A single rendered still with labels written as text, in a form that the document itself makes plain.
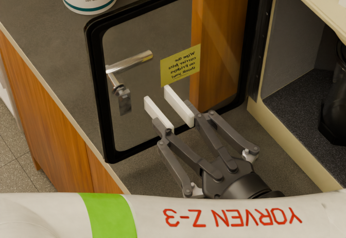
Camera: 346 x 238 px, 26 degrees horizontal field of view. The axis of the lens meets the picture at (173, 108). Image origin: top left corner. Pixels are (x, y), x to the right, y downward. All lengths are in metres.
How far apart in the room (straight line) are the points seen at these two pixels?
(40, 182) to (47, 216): 1.86
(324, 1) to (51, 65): 0.80
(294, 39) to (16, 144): 1.47
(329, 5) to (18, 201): 0.47
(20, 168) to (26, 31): 0.98
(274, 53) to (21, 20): 0.62
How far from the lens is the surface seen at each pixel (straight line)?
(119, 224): 0.71
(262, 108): 1.48
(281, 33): 1.33
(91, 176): 1.83
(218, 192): 1.04
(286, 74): 1.46
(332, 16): 0.95
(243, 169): 1.06
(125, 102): 1.24
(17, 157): 2.62
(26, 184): 2.56
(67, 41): 1.66
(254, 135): 1.51
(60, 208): 0.71
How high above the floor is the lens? 2.20
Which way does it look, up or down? 56 degrees down
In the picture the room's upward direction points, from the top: straight up
